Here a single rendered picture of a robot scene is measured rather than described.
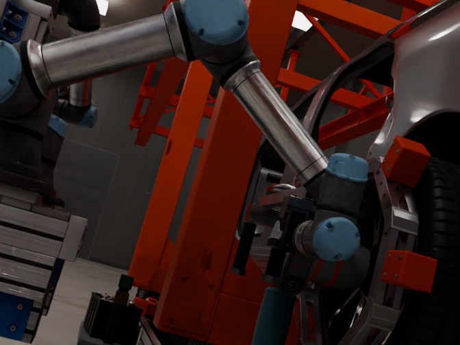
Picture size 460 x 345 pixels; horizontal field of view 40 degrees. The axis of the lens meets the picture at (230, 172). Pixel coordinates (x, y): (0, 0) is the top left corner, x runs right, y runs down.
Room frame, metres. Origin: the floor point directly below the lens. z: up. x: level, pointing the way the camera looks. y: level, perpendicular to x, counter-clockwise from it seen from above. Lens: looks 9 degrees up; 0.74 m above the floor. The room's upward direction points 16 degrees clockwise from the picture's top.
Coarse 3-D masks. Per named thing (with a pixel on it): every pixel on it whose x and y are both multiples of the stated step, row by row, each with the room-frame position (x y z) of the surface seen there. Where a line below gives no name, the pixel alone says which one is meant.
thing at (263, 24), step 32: (256, 0) 2.00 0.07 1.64; (288, 0) 2.02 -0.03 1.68; (256, 32) 2.00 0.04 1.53; (288, 32) 2.02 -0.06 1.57; (224, 96) 2.00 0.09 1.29; (224, 128) 2.00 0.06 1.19; (256, 128) 2.02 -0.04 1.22; (224, 160) 2.00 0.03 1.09; (192, 192) 2.07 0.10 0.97; (224, 192) 2.01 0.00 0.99; (192, 224) 2.00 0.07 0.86; (224, 224) 2.01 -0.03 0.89; (192, 256) 2.00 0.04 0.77; (224, 256) 2.02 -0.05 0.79; (192, 288) 2.00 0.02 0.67; (160, 320) 2.00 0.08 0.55; (192, 320) 2.01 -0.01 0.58
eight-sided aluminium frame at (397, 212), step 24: (384, 192) 1.44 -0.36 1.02; (408, 192) 1.44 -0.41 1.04; (384, 216) 1.41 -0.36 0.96; (408, 216) 1.37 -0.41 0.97; (384, 240) 1.38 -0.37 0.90; (408, 240) 1.37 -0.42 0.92; (312, 288) 1.86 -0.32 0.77; (384, 288) 1.36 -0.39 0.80; (312, 312) 1.82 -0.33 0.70; (384, 312) 1.37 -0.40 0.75; (312, 336) 1.78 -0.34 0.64; (360, 336) 1.41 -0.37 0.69; (384, 336) 1.41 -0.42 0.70
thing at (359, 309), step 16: (416, 208) 1.45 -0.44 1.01; (368, 240) 1.76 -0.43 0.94; (416, 240) 1.42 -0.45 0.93; (368, 272) 1.72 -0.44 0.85; (368, 288) 1.70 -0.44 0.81; (336, 304) 1.85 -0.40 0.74; (352, 304) 1.76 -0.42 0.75; (336, 320) 1.82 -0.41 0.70; (352, 320) 1.84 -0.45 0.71; (336, 336) 1.78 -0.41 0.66
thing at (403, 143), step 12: (396, 144) 1.43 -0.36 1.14; (408, 144) 1.42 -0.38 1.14; (420, 144) 1.45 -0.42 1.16; (396, 156) 1.42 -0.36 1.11; (408, 156) 1.41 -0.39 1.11; (420, 156) 1.41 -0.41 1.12; (384, 168) 1.47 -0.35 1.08; (396, 168) 1.43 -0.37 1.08; (408, 168) 1.43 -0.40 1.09; (420, 168) 1.43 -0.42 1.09; (396, 180) 1.45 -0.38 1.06; (408, 180) 1.45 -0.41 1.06
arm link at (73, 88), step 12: (60, 0) 1.76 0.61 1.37; (72, 0) 1.75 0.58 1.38; (84, 0) 1.76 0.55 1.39; (72, 12) 1.78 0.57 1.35; (84, 12) 1.78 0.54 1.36; (96, 12) 1.80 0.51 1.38; (72, 24) 1.81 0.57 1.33; (84, 24) 1.80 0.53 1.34; (96, 24) 1.82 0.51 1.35; (72, 36) 1.85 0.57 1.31; (72, 84) 1.95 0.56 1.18; (84, 84) 1.95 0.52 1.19; (72, 96) 1.98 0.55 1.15; (84, 96) 1.98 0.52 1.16; (60, 108) 2.03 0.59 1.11; (72, 108) 2.01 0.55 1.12; (84, 108) 2.01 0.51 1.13; (96, 108) 2.04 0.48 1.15; (72, 120) 2.04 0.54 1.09; (84, 120) 2.03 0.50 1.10; (96, 120) 2.08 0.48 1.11
